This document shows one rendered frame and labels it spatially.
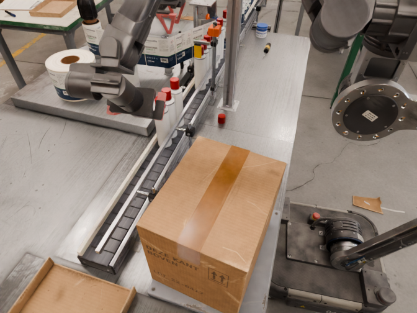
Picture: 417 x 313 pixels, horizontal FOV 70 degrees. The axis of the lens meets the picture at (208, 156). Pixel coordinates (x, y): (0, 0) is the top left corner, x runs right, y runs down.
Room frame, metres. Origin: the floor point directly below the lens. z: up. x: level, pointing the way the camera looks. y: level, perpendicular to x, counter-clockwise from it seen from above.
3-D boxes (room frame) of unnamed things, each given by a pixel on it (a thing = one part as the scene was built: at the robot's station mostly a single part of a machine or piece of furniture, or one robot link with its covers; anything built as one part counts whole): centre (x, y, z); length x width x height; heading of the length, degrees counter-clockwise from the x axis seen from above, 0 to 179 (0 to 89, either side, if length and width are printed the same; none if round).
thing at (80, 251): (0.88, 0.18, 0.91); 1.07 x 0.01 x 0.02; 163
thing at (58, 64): (1.18, 0.60, 0.95); 0.20 x 0.20 x 0.14
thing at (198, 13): (1.57, 0.03, 1.01); 0.14 x 0.13 x 0.26; 163
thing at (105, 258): (1.14, 0.06, 0.86); 1.65 x 0.08 x 0.04; 163
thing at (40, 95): (1.39, 0.45, 0.86); 0.80 x 0.67 x 0.05; 163
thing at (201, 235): (0.41, -0.02, 0.99); 0.30 x 0.24 x 0.27; 157
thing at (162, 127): (0.81, 0.16, 0.98); 0.05 x 0.05 x 0.20
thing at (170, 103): (0.87, 0.15, 0.98); 0.05 x 0.05 x 0.20
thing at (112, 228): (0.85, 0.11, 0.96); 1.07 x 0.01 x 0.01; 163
